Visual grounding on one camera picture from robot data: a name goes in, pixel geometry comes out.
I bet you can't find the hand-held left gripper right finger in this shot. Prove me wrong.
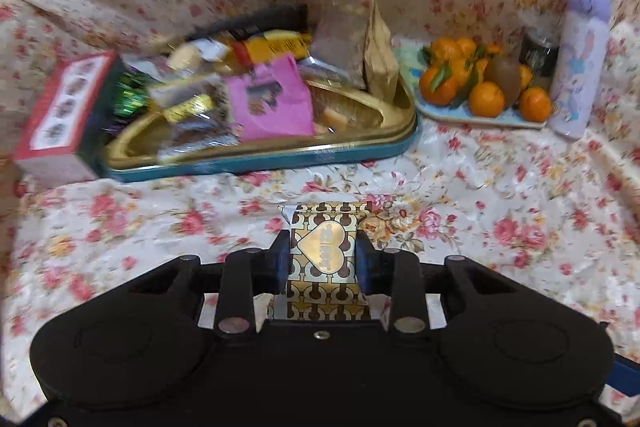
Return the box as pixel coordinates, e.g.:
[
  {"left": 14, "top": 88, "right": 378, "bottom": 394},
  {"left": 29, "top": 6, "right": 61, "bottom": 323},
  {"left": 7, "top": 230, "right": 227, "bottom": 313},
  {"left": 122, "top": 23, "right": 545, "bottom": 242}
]
[{"left": 353, "top": 230, "right": 519, "bottom": 337}]

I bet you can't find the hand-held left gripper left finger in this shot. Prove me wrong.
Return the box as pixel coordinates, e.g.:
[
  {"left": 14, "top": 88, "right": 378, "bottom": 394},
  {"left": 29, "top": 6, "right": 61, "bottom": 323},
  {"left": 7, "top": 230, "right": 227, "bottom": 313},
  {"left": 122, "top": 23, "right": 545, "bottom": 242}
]
[{"left": 127, "top": 229, "right": 292, "bottom": 337}]

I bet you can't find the gold brown patterned snack packet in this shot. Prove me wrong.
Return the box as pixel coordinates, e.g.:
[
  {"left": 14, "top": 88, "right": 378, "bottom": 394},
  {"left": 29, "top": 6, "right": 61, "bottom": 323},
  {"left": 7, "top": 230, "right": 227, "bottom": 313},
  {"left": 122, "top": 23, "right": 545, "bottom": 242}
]
[{"left": 267, "top": 201, "right": 389, "bottom": 323}]

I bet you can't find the gold tin tray teal rim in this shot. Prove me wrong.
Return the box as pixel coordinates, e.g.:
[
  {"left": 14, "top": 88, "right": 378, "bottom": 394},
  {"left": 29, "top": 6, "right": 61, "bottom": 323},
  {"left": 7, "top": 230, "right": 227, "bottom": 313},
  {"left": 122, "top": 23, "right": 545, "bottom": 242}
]
[{"left": 102, "top": 14, "right": 419, "bottom": 184}]

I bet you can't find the small yellow candy piece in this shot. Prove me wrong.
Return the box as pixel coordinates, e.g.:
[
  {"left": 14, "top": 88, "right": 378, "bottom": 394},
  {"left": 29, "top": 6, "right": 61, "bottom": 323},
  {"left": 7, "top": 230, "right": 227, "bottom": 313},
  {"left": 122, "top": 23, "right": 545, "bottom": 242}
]
[{"left": 319, "top": 107, "right": 352, "bottom": 131}]

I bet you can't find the pink snack packet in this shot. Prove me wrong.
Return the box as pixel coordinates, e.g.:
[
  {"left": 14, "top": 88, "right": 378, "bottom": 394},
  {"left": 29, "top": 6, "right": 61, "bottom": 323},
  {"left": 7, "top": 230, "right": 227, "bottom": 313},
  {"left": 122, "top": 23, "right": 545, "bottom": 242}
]
[{"left": 226, "top": 54, "right": 315, "bottom": 144}]

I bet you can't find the floral blanket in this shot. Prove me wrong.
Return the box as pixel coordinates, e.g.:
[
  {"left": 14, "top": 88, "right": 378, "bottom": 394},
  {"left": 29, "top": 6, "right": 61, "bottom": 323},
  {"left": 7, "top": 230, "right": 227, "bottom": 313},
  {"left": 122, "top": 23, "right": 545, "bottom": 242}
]
[{"left": 0, "top": 0, "right": 640, "bottom": 427}]

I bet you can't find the light blue fruit plate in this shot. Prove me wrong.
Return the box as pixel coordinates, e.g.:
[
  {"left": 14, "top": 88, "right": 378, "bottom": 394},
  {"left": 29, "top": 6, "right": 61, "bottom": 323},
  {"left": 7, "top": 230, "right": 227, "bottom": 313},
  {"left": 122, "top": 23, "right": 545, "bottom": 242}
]
[{"left": 392, "top": 41, "right": 552, "bottom": 130}]

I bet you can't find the clear packet with gold label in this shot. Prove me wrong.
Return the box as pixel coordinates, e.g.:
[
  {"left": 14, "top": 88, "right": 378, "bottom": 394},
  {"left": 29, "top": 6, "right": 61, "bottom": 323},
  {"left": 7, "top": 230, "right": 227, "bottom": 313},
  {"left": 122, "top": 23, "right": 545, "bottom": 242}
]
[{"left": 149, "top": 76, "right": 237, "bottom": 148}]

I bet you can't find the pile of tangerines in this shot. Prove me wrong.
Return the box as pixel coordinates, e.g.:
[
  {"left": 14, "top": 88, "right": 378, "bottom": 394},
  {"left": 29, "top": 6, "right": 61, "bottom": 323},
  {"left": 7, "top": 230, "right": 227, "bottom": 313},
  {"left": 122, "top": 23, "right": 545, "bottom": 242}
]
[{"left": 418, "top": 36, "right": 552, "bottom": 124}]

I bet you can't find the kraft paper snack packet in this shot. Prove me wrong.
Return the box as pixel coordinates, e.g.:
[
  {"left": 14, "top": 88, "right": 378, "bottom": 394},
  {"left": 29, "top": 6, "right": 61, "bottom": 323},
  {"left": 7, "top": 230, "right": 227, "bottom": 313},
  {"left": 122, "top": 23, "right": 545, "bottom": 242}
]
[{"left": 362, "top": 0, "right": 400, "bottom": 104}]

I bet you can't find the orange yellow snack packet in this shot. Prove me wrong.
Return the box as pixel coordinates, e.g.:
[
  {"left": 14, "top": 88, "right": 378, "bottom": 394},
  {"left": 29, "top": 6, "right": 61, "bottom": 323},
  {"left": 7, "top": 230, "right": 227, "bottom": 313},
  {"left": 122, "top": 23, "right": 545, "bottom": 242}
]
[{"left": 231, "top": 29, "right": 314, "bottom": 66}]

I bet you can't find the green foil candy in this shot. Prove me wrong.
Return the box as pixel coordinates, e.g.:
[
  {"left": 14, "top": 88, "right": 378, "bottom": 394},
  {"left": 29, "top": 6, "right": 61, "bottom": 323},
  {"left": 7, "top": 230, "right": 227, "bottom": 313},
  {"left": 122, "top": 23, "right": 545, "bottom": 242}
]
[{"left": 113, "top": 73, "right": 152, "bottom": 118}]

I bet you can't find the round white cookie packet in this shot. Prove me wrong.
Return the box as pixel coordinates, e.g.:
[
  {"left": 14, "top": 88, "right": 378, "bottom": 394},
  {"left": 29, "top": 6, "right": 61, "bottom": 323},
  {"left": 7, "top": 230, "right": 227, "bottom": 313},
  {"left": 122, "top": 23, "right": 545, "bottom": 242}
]
[{"left": 166, "top": 42, "right": 229, "bottom": 71}]

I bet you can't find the clear packet of brown snack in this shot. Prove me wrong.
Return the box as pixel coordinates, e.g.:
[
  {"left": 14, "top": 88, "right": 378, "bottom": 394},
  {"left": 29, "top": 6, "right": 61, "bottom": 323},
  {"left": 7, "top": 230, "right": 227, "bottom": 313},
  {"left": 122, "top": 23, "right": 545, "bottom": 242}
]
[{"left": 311, "top": 4, "right": 372, "bottom": 91}]

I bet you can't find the long black snack packet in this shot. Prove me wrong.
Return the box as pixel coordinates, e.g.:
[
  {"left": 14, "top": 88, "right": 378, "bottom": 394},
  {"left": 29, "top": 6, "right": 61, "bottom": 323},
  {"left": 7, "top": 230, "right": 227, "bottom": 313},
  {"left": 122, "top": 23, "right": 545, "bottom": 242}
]
[{"left": 199, "top": 4, "right": 309, "bottom": 41}]

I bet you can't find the red and white cardboard box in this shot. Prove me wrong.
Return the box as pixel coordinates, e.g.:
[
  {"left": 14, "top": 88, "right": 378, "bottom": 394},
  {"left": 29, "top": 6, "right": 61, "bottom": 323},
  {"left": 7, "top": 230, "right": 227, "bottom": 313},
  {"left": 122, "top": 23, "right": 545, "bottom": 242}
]
[{"left": 13, "top": 51, "right": 122, "bottom": 182}]

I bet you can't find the dark cup with green label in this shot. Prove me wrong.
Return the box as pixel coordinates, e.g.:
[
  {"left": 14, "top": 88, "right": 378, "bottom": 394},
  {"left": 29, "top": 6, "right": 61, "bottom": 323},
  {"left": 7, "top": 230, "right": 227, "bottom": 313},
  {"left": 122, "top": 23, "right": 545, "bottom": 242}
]
[{"left": 519, "top": 26, "right": 560, "bottom": 81}]

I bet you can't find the purple rabbit print thermos bottle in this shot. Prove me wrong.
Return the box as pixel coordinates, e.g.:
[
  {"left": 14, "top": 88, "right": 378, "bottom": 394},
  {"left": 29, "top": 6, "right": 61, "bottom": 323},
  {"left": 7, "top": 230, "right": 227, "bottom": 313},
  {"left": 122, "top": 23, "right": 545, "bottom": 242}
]
[{"left": 548, "top": 0, "right": 612, "bottom": 140}]

